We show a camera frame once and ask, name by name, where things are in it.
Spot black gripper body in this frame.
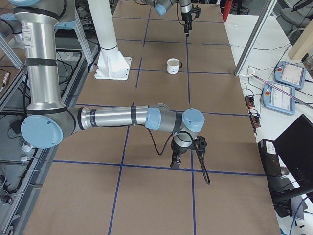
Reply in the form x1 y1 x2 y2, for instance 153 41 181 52
171 136 195 159
181 11 192 25

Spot white smiley mug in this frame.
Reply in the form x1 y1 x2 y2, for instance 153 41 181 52
167 58 183 75

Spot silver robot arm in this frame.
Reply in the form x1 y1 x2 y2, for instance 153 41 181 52
12 0 206 169
140 0 193 37

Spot red cylinder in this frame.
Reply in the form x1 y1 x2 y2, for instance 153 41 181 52
222 0 233 22

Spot white pillar with base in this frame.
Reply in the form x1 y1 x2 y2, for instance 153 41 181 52
88 0 132 81

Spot orange circuit board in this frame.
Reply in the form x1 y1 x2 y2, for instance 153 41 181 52
249 113 261 128
245 95 255 108

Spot black box device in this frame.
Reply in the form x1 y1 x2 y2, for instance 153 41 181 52
258 139 282 177

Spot far blue teach pendant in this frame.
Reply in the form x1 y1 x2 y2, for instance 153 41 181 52
274 61 305 90

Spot blue teach pendant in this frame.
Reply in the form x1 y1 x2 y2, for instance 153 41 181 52
274 61 305 90
262 84 295 115

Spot near blue teach pendant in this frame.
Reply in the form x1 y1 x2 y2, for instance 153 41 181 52
262 84 295 115

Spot black laptop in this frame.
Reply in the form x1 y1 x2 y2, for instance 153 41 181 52
274 114 313 185

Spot wooden beam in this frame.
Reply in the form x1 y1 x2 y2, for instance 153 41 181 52
288 20 313 60

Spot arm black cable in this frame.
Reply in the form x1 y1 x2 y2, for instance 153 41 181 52
148 127 211 185
176 2 185 26

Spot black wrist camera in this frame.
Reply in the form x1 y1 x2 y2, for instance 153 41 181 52
195 136 207 154
191 5 201 18

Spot aluminium frame post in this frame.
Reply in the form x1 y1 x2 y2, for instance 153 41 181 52
234 0 278 76

